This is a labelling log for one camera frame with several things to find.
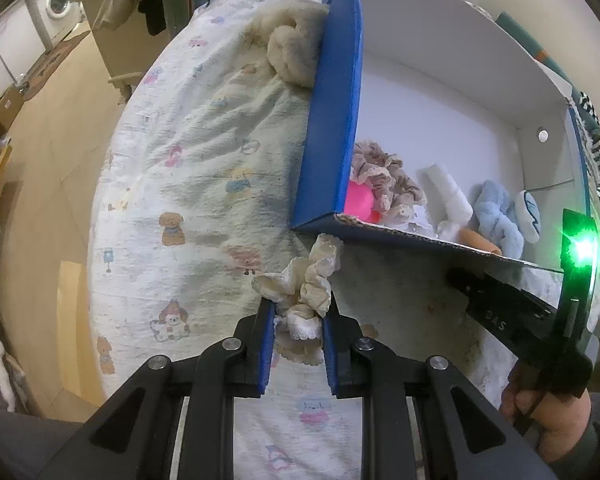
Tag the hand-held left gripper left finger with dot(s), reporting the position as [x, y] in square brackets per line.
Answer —
[265, 345]

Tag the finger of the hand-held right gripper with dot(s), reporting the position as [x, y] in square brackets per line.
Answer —
[500, 310]

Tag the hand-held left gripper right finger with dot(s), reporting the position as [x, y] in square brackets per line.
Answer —
[330, 355]

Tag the orange stick toy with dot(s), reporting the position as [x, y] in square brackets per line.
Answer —
[480, 240]

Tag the cream lace scrunchie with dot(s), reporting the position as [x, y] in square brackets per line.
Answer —
[310, 280]

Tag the light blue fluffy cloth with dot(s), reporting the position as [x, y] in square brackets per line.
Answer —
[500, 215]

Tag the white sock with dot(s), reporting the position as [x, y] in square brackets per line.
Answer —
[450, 190]

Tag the pink ball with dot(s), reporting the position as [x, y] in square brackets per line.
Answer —
[357, 200]

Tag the brown scrunchie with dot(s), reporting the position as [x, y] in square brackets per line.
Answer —
[380, 165]

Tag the blue cardboard box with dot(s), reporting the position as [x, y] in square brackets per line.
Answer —
[430, 85]

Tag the person's right hand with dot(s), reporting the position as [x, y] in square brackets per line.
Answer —
[555, 420]

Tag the black white striped cloth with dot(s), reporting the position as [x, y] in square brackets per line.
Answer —
[597, 160]

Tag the printed bed sheet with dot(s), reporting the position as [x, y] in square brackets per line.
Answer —
[180, 160]

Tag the beige fluffy plush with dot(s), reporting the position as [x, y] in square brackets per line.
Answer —
[290, 45]

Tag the dark cloth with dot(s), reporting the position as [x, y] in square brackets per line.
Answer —
[155, 10]

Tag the brown doormat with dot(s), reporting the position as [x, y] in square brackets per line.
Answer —
[55, 57]

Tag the white base cabinet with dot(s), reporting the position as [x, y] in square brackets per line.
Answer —
[10, 50]

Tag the white washing machine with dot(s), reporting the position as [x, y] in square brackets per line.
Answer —
[55, 0]

